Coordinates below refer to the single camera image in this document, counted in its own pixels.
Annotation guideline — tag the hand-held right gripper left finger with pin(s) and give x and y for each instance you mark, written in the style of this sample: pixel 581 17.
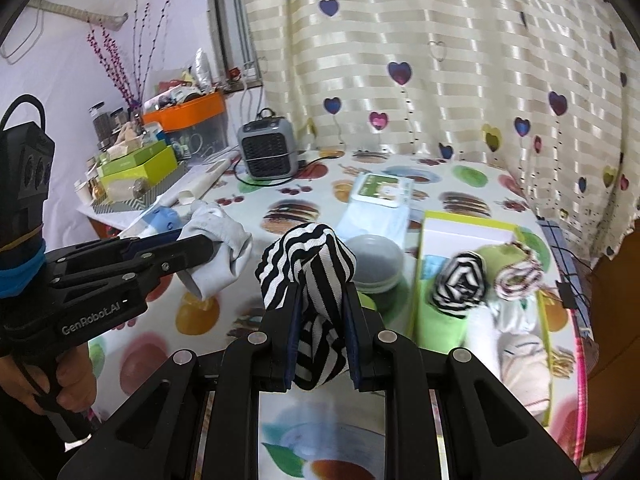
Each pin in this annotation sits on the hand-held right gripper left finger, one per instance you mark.
pixel 291 360

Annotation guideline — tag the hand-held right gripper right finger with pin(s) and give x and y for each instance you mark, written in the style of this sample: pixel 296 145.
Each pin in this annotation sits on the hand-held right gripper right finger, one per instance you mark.
pixel 354 355

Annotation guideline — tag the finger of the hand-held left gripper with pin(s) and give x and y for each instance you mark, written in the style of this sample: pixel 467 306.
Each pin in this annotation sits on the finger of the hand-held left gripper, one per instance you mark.
pixel 185 255
pixel 150 245

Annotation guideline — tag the black white striped sock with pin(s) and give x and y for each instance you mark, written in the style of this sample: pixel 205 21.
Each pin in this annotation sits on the black white striped sock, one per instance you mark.
pixel 310 280
pixel 457 282

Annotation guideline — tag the plain green cloth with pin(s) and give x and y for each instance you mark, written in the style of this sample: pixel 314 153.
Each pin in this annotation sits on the plain green cloth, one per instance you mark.
pixel 440 330

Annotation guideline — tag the white cloth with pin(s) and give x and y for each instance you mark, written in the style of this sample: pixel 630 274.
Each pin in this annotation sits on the white cloth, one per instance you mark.
pixel 482 340

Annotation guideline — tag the green cloth with patterned trim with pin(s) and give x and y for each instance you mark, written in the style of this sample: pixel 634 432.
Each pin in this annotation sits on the green cloth with patterned trim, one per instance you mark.
pixel 495 260

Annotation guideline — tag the yellow-green cardboard box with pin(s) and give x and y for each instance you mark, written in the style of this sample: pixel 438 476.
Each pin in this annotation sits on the yellow-green cardboard box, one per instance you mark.
pixel 465 225

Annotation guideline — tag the beige towel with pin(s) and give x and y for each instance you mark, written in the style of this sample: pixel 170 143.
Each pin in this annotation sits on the beige towel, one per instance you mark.
pixel 525 370

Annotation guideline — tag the light blue soft pack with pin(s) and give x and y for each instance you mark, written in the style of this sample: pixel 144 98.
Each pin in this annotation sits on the light blue soft pack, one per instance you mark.
pixel 370 220

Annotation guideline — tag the person's left hand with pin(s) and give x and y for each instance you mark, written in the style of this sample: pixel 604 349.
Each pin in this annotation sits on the person's left hand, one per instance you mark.
pixel 75 390

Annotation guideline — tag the grey chevron pattern tray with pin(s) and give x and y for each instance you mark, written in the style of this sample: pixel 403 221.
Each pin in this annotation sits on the grey chevron pattern tray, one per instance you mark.
pixel 150 195

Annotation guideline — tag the rolled white paper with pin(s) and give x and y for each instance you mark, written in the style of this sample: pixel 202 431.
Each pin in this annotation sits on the rolled white paper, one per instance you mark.
pixel 207 180

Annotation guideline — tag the green cardboard box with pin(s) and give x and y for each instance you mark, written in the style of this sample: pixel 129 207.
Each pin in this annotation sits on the green cardboard box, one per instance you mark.
pixel 145 165

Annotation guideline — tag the clear round plastic container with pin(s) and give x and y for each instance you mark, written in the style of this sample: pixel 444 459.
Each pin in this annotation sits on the clear round plastic container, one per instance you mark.
pixel 375 260

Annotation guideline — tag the food print tablecloth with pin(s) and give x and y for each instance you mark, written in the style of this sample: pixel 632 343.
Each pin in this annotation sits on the food print tablecloth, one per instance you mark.
pixel 280 210

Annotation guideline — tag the glass jar dark contents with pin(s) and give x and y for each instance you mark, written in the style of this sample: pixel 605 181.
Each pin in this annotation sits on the glass jar dark contents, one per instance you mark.
pixel 102 127

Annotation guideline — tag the grey portable heater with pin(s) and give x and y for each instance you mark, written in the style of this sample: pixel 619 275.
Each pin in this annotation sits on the grey portable heater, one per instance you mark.
pixel 267 150

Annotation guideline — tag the clear bin with orange lid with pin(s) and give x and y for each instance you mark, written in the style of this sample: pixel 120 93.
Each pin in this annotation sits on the clear bin with orange lid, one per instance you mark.
pixel 190 110

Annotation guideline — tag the pile of assorted packets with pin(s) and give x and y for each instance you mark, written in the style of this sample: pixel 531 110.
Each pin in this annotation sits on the pile of assorted packets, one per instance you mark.
pixel 175 92

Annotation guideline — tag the wet wipes pack green label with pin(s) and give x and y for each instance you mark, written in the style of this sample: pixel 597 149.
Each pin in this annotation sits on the wet wipes pack green label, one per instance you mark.
pixel 380 190

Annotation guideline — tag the pink flower branches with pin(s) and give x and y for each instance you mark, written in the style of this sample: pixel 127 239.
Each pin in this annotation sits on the pink flower branches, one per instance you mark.
pixel 122 60

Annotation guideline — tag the pink table edge trim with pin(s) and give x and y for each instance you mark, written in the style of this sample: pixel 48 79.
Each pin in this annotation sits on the pink table edge trim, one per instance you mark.
pixel 582 385

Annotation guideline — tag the blue checked cloth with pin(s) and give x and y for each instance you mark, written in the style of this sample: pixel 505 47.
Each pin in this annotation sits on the blue checked cloth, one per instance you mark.
pixel 557 240

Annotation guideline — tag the wooden wardrobe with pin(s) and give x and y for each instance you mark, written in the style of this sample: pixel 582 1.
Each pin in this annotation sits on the wooden wardrobe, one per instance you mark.
pixel 612 335

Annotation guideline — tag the striped curtain with hearts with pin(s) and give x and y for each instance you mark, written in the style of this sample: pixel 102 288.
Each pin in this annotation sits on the striped curtain with hearts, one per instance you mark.
pixel 400 20

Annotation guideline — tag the window frame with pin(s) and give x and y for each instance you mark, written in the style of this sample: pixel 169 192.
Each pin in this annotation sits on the window frame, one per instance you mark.
pixel 232 20

